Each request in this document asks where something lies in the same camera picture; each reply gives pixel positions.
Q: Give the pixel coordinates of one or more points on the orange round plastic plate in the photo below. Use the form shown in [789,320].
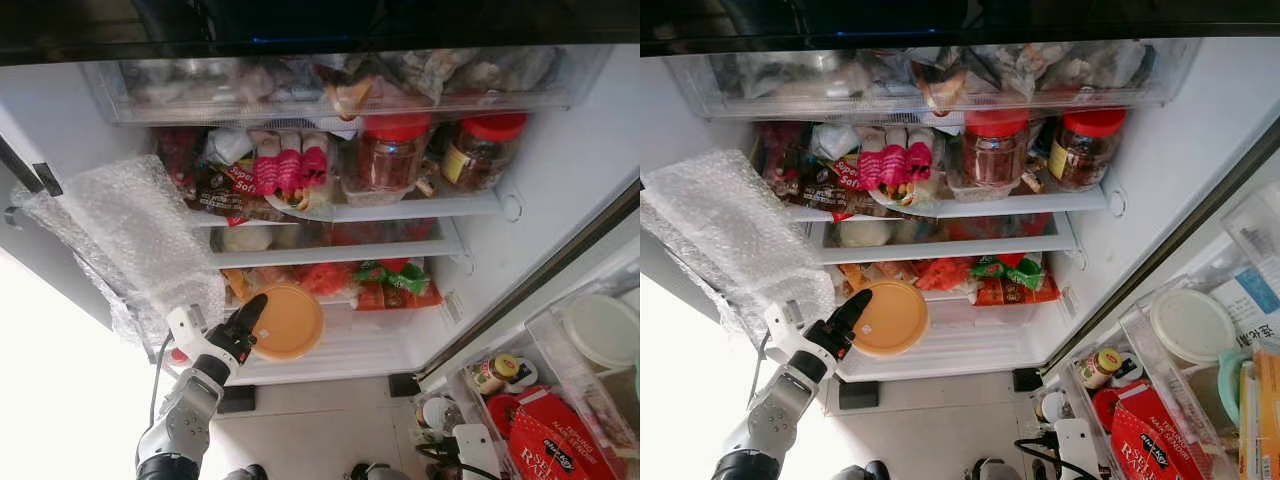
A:
[893,320]
[290,325]

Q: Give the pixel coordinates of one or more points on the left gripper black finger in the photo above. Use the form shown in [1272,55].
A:
[250,315]
[853,310]

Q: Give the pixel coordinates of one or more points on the orange yellow box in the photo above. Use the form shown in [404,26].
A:
[1264,410]

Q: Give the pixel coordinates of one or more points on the green leafy packet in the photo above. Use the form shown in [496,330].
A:
[390,272]
[1005,268]

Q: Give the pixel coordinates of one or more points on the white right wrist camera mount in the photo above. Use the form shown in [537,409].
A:
[475,447]
[1075,445]

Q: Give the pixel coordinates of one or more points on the red snack bag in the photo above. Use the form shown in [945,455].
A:
[550,440]
[1150,440]

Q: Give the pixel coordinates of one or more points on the silver black robot left leg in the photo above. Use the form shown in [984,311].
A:
[245,472]
[865,471]

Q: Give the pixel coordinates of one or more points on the silver black robot leg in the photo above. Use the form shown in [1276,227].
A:
[370,470]
[865,471]
[245,472]
[990,470]

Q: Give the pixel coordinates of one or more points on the white round food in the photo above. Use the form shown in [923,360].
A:
[865,232]
[245,238]

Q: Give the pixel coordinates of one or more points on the small white cup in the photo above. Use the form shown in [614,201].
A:
[1050,405]
[437,412]

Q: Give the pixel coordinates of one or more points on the brown red snack packet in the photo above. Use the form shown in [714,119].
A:
[225,188]
[830,185]

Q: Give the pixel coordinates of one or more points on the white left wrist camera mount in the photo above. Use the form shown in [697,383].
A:
[787,323]
[188,328]

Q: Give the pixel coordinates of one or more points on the silver black robot right leg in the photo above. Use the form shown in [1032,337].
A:
[990,470]
[370,470]

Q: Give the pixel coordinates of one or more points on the white plate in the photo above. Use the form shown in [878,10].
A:
[305,208]
[908,203]

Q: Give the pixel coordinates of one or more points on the clear fridge door bin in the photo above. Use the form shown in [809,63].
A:
[1150,372]
[558,362]
[462,388]
[1075,397]

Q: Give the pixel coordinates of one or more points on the green container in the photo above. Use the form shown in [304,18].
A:
[1230,378]

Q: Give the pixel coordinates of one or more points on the white round lid container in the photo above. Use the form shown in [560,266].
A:
[600,330]
[1192,325]

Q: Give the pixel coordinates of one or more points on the white fridge shelf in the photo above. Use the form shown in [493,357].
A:
[340,252]
[950,248]
[420,208]
[1030,203]

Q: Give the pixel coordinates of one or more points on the red plastic bag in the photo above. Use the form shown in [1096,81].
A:
[945,272]
[325,278]

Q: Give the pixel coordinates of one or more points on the pink snack pack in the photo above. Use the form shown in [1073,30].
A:
[265,168]
[918,155]
[290,165]
[893,160]
[870,165]
[315,160]

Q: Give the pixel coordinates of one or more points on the yellow lid small jar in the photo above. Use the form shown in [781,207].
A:
[1100,367]
[495,372]

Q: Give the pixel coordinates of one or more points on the orange red box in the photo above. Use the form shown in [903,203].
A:
[405,297]
[1020,292]

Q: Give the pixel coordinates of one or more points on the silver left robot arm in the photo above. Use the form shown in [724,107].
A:
[185,415]
[775,415]

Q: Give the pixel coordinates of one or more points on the red lid jar yellow label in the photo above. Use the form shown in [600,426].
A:
[1090,148]
[485,150]

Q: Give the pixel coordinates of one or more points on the crumpled bubble wrap sheet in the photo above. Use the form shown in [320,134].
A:
[720,230]
[130,240]

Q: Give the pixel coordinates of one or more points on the dark red food bag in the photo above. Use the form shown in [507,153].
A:
[775,150]
[178,155]

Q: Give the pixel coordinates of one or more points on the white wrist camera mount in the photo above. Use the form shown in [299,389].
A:
[188,328]
[475,447]
[1075,445]
[787,323]

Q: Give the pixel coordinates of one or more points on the white plastic bag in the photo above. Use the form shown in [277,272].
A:
[835,142]
[228,145]

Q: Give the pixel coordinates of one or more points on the yellow packet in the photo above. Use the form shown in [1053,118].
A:
[852,275]
[237,280]

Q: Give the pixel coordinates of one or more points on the plain red lid jar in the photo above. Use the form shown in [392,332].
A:
[995,150]
[390,155]

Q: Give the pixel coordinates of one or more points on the white crisper drawer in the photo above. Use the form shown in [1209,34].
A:
[980,335]
[370,340]

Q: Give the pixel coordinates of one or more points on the red food packets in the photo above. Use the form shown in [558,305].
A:
[385,232]
[1000,226]

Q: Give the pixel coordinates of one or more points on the blue white carton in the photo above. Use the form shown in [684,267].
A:
[1260,300]

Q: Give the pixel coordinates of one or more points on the clear fridge drawer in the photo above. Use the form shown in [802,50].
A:
[200,100]
[760,95]

